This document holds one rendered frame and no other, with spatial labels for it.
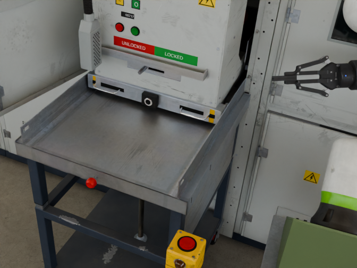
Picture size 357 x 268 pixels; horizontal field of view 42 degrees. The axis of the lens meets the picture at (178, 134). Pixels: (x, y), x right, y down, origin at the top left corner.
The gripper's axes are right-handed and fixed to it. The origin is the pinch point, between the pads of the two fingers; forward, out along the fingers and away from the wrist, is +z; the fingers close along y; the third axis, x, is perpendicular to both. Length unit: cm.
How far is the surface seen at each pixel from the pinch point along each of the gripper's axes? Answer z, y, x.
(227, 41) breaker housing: 15.9, 12.5, -10.3
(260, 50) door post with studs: 0.0, 9.9, -34.9
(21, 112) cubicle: 113, -15, -106
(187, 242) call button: 33, -39, 31
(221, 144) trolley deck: 18.3, -22.1, -14.3
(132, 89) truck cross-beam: 49, -2, -31
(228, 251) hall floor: 9, -85, -77
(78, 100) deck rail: 69, -6, -34
